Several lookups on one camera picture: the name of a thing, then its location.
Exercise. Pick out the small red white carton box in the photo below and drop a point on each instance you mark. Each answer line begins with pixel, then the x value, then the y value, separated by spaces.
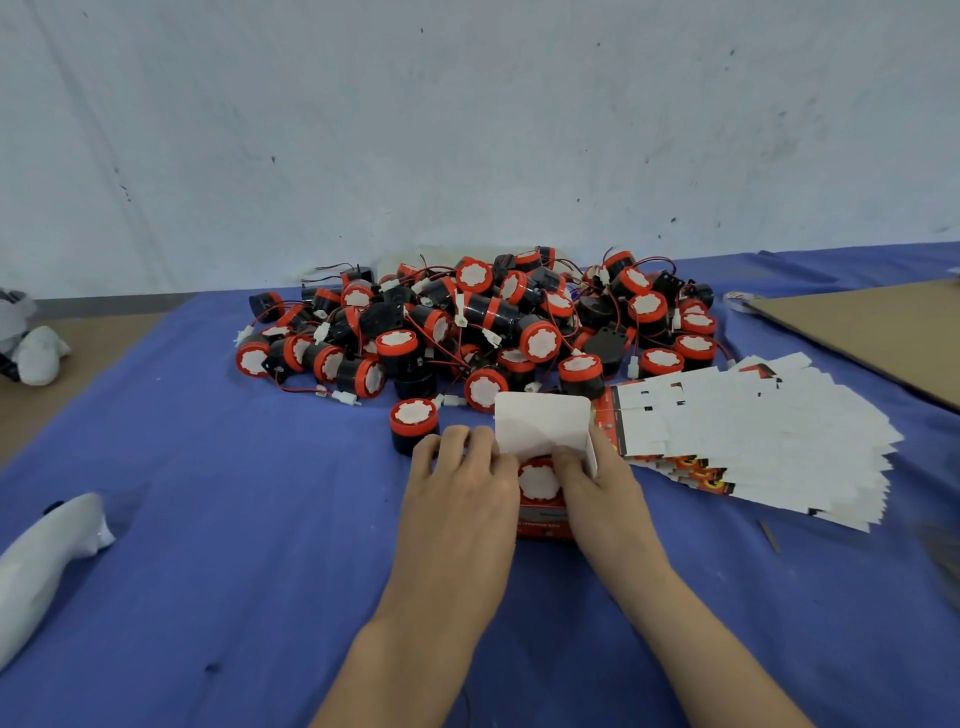
pixel 541 424

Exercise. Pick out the boxed red black buzzer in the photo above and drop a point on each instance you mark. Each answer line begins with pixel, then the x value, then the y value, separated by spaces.
pixel 539 481

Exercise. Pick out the person's right forearm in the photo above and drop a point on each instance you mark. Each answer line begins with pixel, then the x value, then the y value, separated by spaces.
pixel 697 660

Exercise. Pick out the brown cardboard sheet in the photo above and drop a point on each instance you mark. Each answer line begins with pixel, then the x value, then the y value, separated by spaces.
pixel 877 337

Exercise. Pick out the person's left middle finger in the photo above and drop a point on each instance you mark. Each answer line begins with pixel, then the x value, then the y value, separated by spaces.
pixel 481 450

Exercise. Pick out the clear tape scrap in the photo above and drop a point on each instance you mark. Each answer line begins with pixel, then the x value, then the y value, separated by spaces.
pixel 739 301

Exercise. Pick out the person's left hand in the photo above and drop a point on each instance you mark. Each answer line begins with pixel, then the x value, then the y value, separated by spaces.
pixel 457 525

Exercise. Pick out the person's right thumb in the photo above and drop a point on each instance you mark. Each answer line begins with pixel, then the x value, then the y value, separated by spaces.
pixel 568 469

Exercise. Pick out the white plastic wrapped object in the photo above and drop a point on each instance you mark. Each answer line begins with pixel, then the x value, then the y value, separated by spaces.
pixel 41 570

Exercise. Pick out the person's left forearm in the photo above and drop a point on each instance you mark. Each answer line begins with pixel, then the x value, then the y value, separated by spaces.
pixel 405 667

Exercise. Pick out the pile of red black buzzers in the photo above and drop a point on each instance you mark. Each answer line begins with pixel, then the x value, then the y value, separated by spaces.
pixel 480 322

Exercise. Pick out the small dark stick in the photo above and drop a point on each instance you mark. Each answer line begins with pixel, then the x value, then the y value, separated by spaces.
pixel 769 536

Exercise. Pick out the white grey crumpled bag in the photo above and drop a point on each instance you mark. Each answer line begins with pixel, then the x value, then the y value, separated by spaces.
pixel 34 352

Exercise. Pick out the person's right hand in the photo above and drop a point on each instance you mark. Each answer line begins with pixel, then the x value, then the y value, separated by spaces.
pixel 611 525

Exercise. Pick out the person's left little finger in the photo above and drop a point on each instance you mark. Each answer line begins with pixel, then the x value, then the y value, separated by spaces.
pixel 424 454

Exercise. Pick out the blue table cloth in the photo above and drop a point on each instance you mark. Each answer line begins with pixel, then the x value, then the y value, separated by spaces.
pixel 225 525

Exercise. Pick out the stack of flat white cartons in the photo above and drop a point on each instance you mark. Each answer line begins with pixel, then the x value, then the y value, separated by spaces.
pixel 780 435

